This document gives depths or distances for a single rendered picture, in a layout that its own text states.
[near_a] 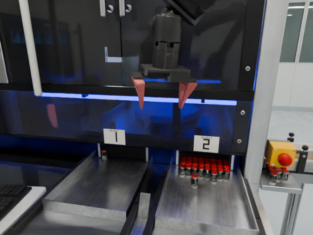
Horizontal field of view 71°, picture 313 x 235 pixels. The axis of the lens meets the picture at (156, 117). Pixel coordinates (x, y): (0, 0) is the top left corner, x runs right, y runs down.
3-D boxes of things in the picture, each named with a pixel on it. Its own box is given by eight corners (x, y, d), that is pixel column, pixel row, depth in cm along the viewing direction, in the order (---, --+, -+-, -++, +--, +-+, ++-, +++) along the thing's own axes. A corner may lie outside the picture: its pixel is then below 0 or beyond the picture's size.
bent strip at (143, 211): (140, 208, 66) (140, 191, 65) (150, 210, 66) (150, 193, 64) (125, 248, 53) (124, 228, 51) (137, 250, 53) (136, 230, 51)
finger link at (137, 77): (130, 104, 55) (131, 65, 51) (158, 103, 57) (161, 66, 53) (134, 114, 49) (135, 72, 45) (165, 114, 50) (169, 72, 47)
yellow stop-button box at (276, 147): (264, 156, 81) (267, 138, 79) (285, 158, 80) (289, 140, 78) (270, 167, 74) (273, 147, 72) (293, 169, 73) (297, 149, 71)
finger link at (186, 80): (157, 103, 57) (160, 66, 53) (183, 103, 58) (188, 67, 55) (164, 114, 50) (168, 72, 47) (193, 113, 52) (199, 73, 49)
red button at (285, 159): (275, 161, 75) (276, 150, 73) (288, 162, 74) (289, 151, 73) (278, 167, 71) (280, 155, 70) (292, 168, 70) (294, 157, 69)
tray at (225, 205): (171, 164, 91) (171, 156, 90) (237, 171, 87) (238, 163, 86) (154, 226, 60) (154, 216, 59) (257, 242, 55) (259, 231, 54)
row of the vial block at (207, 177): (179, 174, 84) (180, 163, 83) (228, 179, 81) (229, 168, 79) (179, 177, 82) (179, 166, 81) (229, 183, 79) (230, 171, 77)
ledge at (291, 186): (252, 169, 91) (253, 165, 91) (286, 173, 89) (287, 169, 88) (261, 190, 78) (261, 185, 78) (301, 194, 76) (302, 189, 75)
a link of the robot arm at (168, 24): (158, 9, 42) (187, 11, 43) (153, 10, 48) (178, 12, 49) (155, 46, 45) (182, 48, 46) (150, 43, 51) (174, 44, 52)
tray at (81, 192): (95, 157, 98) (94, 149, 97) (152, 162, 93) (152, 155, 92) (43, 209, 66) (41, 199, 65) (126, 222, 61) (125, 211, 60)
